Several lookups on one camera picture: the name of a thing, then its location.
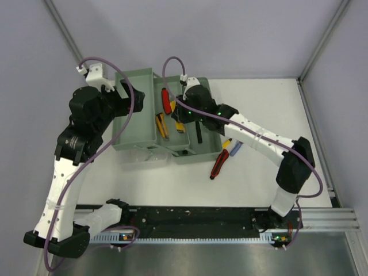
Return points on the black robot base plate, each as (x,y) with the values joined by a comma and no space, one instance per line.
(249,218)

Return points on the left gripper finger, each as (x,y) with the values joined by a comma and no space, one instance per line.
(125,86)
(139,100)

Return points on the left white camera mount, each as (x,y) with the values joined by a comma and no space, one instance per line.
(96,77)

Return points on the yellow utility knife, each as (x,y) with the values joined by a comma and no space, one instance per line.
(180,127)

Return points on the aluminium frame rail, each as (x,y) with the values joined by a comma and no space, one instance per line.
(330,219)

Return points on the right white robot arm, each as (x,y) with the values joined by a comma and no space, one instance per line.
(294,158)

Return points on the black handle hammer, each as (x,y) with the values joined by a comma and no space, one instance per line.
(198,132)

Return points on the green cantilever tool box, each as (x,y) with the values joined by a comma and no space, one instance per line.
(143,135)

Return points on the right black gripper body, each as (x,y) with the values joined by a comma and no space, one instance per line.
(187,115)

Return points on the small red utility knife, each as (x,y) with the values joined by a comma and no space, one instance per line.
(168,105)

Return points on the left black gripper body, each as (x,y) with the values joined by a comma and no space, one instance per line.
(115,106)

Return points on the large red utility knife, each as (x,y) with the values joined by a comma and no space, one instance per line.
(221,159)

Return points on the blue red precision screwdriver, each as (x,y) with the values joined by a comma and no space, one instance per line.
(235,149)

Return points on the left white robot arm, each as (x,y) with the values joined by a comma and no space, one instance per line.
(92,111)

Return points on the yellow handle screwdriver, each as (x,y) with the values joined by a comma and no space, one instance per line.
(226,143)

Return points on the grey slotted cable duct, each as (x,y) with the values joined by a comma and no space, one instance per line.
(117,238)

